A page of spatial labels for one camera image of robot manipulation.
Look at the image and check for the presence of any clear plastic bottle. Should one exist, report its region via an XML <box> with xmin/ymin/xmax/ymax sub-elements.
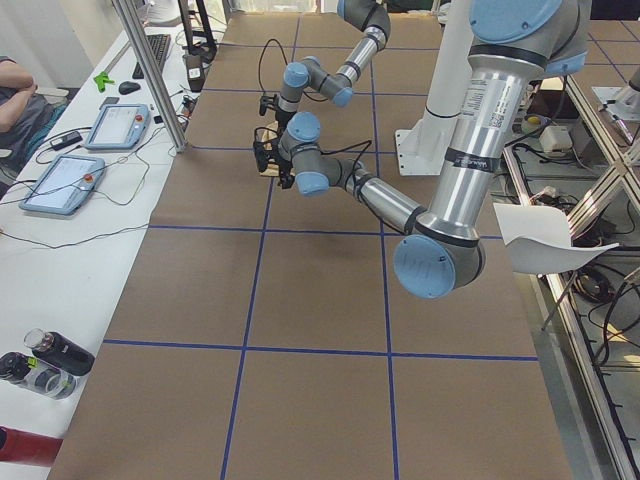
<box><xmin>1</xmin><ymin>352</ymin><xmax>76</xmax><ymax>400</ymax></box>

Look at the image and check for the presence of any seated person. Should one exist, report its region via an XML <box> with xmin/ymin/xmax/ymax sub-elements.
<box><xmin>1</xmin><ymin>56</ymin><xmax>66</xmax><ymax>170</ymax></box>

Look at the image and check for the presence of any black computer mouse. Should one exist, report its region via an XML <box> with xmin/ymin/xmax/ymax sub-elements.
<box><xmin>118</xmin><ymin>81</ymin><xmax>141</xmax><ymax>96</ymax></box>

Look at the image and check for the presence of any aluminium frame post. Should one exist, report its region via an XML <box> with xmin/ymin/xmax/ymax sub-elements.
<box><xmin>113</xmin><ymin>0</ymin><xmax>187</xmax><ymax>153</ymax></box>

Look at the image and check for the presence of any upper teach pendant tablet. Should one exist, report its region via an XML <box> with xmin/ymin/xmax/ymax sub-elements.
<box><xmin>84</xmin><ymin>104</ymin><xmax>150</xmax><ymax>151</ymax></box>

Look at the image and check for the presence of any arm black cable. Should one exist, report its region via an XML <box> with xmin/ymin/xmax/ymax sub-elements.
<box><xmin>253</xmin><ymin>127</ymin><xmax>374</xmax><ymax>176</ymax></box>
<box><xmin>257</xmin><ymin>38</ymin><xmax>289</xmax><ymax>99</ymax></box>

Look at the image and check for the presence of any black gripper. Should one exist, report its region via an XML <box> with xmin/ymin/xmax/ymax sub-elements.
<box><xmin>259</xmin><ymin>93</ymin><xmax>298</xmax><ymax>131</ymax></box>
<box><xmin>253</xmin><ymin>132</ymin><xmax>295</xmax><ymax>190</ymax></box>

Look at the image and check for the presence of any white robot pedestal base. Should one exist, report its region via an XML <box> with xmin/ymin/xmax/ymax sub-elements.
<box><xmin>395</xmin><ymin>0</ymin><xmax>474</xmax><ymax>176</ymax></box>

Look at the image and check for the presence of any black keyboard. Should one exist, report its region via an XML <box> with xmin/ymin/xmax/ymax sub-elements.
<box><xmin>146</xmin><ymin>34</ymin><xmax>171</xmax><ymax>73</ymax></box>

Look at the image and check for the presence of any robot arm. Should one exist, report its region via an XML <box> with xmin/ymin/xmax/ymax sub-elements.
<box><xmin>258</xmin><ymin>1</ymin><xmax>391</xmax><ymax>131</ymax></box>
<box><xmin>253</xmin><ymin>1</ymin><xmax>591</xmax><ymax>299</ymax></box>

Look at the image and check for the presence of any lower teach pendant tablet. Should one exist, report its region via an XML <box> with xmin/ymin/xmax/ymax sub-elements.
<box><xmin>19</xmin><ymin>154</ymin><xmax>106</xmax><ymax>216</ymax></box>

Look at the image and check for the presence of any teach pendant tablet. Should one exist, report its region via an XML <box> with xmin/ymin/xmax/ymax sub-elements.
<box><xmin>84</xmin><ymin>104</ymin><xmax>150</xmax><ymax>151</ymax></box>
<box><xmin>19</xmin><ymin>154</ymin><xmax>106</xmax><ymax>216</ymax></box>

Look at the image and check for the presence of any green plastic clip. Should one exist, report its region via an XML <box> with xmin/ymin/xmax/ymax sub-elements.
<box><xmin>93</xmin><ymin>71</ymin><xmax>115</xmax><ymax>93</ymax></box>

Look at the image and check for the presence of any white paper sheet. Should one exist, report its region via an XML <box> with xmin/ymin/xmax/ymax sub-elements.
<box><xmin>493</xmin><ymin>203</ymin><xmax>619</xmax><ymax>275</ymax></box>

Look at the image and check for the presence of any beige long-sleeve graphic shirt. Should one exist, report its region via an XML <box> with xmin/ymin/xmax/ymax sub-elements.
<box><xmin>258</xmin><ymin>120</ymin><xmax>279</xmax><ymax>177</ymax></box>

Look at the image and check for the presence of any black water bottle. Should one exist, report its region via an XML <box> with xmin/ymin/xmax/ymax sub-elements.
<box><xmin>23</xmin><ymin>328</ymin><xmax>95</xmax><ymax>376</ymax></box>

